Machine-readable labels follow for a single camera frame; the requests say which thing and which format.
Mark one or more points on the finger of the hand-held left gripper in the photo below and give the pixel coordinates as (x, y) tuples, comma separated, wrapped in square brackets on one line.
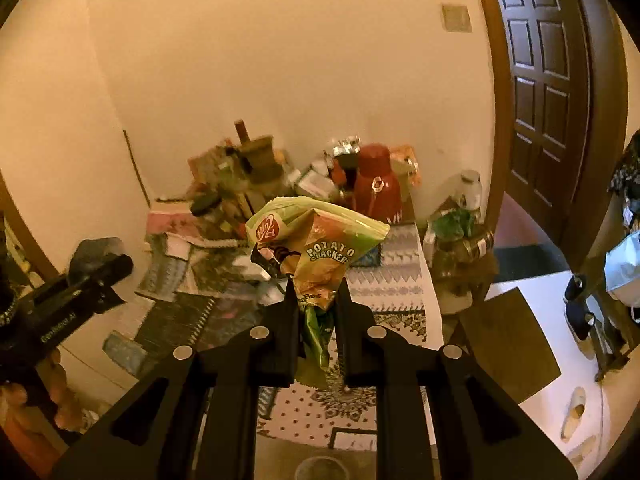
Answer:
[(102, 267)]

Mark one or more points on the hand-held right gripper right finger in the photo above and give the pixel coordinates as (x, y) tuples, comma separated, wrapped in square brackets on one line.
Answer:
[(343, 321)]

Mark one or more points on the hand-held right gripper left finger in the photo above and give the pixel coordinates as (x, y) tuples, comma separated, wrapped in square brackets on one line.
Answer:
[(290, 321)]

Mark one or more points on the green snack packet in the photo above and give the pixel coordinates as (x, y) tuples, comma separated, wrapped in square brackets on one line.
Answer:
[(320, 245)]

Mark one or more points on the person's left hand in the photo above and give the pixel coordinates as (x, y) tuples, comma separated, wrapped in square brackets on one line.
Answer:
[(60, 392)]

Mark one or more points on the patterned tablecloth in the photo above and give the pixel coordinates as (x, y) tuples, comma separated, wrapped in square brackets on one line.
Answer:
[(395, 280)]

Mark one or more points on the pink box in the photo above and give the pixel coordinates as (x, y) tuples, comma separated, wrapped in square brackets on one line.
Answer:
[(167, 221)]

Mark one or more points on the spiral notebook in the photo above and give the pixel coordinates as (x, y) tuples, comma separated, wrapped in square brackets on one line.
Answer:
[(200, 247)]

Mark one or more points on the black lid jar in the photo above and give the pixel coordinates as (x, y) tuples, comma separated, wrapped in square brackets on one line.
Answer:
[(207, 206)]

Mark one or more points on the red thermos jug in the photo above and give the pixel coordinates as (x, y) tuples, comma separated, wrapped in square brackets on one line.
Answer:
[(376, 185)]

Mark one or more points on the green plastic bag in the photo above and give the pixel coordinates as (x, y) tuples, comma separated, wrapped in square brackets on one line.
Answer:
[(452, 224)]

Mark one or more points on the brown cardboard sheet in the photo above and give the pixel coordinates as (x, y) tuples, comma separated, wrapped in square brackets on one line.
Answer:
[(510, 347)]

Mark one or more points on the orange packet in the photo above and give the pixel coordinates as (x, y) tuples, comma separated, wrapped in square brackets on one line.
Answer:
[(407, 162)]

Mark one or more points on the silver foil packet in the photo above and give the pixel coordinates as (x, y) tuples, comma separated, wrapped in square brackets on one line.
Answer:
[(342, 146)]

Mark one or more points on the brown bottle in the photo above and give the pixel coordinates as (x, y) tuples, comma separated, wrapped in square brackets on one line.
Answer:
[(242, 132)]

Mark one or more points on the dark door mat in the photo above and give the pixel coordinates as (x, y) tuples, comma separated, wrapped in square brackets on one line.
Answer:
[(530, 260)]

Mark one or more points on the dark shoe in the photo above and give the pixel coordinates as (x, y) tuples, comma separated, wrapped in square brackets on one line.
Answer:
[(582, 320)]

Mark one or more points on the beige slipper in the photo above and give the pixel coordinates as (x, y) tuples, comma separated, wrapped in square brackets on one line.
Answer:
[(574, 412)]

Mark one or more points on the light blue plastic bag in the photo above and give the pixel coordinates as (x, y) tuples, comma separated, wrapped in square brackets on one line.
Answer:
[(622, 270)]

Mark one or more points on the dark wooden door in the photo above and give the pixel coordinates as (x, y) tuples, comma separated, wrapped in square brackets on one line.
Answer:
[(542, 95)]

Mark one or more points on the wall switch plate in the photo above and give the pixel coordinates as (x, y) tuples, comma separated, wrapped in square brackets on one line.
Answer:
[(456, 18)]

